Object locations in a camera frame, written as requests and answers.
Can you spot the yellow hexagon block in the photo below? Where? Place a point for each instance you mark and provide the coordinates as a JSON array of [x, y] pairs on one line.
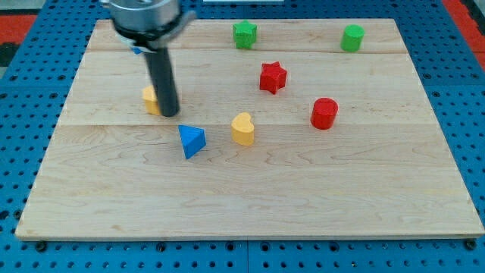
[[150, 100]]

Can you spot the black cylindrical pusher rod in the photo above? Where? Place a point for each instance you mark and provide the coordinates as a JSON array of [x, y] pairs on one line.
[[162, 78]]

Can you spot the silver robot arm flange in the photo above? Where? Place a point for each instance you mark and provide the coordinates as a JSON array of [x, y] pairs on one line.
[[148, 25]]

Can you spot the blue block behind arm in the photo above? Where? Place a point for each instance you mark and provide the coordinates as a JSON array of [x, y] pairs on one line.
[[136, 50]]

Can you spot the yellow heart block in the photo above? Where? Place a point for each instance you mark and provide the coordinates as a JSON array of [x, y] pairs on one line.
[[242, 129]]

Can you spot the light wooden board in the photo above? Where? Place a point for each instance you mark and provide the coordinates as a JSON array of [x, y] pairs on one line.
[[113, 172]]

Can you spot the blue triangle block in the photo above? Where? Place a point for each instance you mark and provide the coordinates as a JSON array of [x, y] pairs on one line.
[[192, 139]]

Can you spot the red star block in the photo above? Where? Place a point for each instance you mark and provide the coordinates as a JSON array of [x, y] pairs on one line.
[[272, 77]]

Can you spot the red cylinder block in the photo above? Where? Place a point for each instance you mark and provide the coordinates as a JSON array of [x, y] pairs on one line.
[[324, 113]]

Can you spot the green star block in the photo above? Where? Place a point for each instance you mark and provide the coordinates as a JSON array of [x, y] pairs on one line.
[[244, 34]]

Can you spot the green cylinder block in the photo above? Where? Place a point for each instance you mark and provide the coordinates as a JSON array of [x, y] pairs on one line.
[[353, 35]]

